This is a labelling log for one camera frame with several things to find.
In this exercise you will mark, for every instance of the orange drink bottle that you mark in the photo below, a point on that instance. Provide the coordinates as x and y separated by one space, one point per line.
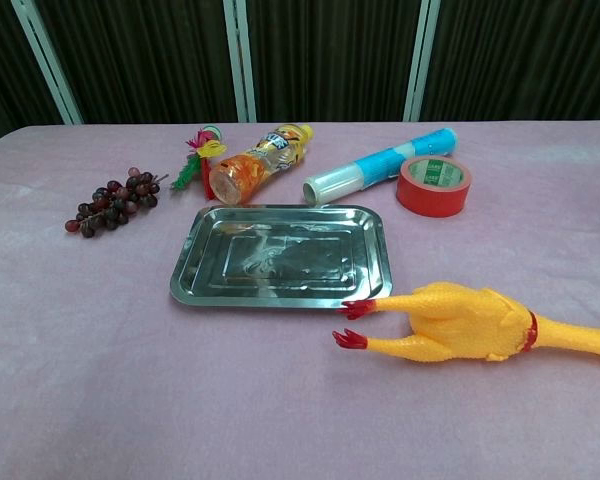
250 170

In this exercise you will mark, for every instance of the yellow rubber chicken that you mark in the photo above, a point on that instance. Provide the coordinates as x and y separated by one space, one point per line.
460 320

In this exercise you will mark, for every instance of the red tape roll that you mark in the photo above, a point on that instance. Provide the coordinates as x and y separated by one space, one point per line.
430 200

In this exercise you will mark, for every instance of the clear wrap roll blue label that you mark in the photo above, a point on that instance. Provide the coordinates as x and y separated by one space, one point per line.
370 162

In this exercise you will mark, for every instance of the stainless steel rectangular tray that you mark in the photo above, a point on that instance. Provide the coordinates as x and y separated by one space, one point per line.
280 260

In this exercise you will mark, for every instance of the pink tablecloth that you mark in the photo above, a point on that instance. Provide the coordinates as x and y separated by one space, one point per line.
130 375

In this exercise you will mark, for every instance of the white metal frame post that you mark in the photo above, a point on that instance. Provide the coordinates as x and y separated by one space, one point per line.
421 60
47 60
240 60

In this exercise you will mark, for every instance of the colourful feather shuttlecock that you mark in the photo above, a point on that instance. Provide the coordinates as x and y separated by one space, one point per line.
210 149

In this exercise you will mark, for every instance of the dark ribbed curtain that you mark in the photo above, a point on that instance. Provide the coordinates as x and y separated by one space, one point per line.
155 60

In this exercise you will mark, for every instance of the purple plastic grape bunch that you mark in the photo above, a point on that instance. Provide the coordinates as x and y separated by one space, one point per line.
112 205

